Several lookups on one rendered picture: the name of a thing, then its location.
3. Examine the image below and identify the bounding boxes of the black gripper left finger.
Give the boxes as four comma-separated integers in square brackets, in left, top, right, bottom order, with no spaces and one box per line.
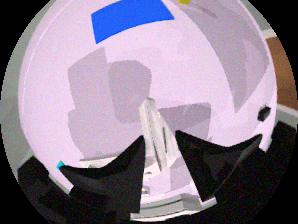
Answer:
[60,135,145,213]

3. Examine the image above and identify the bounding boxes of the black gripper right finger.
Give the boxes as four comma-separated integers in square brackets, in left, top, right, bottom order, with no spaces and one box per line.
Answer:
[176,131,263,202]

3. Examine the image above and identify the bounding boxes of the dark grey flat bar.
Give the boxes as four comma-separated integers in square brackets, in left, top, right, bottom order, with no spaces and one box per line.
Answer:
[257,107,270,123]

